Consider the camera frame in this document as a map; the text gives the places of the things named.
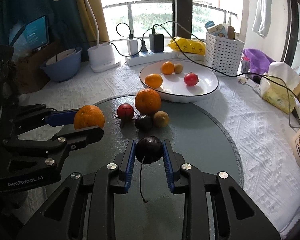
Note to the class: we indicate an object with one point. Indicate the milk carton in basket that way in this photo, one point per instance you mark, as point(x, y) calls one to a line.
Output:
point(219, 30)

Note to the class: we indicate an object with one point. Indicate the white power strip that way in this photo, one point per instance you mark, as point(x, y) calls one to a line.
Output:
point(148, 57)

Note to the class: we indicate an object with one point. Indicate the brown kiwi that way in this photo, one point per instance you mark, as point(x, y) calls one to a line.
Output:
point(161, 119)
point(178, 68)

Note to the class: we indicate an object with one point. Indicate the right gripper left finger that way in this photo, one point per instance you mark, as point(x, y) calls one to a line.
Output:
point(125, 164)

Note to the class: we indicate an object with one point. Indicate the black charger adapter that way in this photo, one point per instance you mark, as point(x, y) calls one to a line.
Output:
point(156, 41)

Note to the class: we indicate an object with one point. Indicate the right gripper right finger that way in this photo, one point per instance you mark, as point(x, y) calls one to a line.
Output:
point(173, 161)

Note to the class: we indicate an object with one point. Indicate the blue bowl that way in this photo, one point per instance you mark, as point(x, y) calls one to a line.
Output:
point(63, 66)

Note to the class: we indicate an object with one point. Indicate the tangerine at plate front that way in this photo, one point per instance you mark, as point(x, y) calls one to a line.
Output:
point(153, 80)

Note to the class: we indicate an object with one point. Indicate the dark plum with stem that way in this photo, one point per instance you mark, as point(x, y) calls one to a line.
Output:
point(147, 151)

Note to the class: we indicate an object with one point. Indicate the white charger adapter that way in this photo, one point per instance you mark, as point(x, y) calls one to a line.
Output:
point(132, 44)

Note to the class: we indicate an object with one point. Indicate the white desk lamp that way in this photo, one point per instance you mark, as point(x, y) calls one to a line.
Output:
point(101, 54)

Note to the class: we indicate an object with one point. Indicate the large orange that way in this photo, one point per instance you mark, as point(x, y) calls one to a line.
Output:
point(87, 116)

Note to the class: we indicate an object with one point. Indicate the red tomato on plate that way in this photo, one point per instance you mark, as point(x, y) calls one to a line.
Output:
point(191, 79)

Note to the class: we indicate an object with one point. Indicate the orange on mat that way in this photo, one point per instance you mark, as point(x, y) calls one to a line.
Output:
point(148, 101)

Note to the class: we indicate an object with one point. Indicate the tablet screen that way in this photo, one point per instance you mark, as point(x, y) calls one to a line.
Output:
point(28, 37)

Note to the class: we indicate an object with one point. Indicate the hanging grey garment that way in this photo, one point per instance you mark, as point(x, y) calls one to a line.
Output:
point(262, 20)

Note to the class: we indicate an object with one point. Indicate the purple cloth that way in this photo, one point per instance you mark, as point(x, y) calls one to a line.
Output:
point(259, 61)

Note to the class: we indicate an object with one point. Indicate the yellow snack bag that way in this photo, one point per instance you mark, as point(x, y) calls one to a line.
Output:
point(187, 45)

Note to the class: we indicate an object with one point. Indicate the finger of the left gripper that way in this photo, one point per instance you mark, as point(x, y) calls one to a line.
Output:
point(34, 116)
point(79, 138)

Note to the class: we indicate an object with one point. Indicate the grey round mat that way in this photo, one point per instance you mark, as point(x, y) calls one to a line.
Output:
point(149, 210)

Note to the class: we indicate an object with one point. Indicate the yellow tissue pack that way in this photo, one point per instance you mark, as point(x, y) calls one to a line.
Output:
point(277, 86)

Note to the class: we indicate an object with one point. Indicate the white round plate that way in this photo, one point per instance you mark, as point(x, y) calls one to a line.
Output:
point(173, 87)

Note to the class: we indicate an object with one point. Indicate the small orange tangerine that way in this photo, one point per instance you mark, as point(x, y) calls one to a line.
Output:
point(167, 68)

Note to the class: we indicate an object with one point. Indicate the red cherry tomato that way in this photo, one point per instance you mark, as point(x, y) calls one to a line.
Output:
point(125, 112)

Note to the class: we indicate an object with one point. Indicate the dark plum on mat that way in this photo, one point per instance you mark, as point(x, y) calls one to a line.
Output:
point(144, 123)

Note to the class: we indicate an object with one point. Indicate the red white small box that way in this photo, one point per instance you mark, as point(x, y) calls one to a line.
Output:
point(245, 64)

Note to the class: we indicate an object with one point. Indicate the white perforated basket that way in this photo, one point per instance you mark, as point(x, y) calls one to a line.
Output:
point(223, 54)

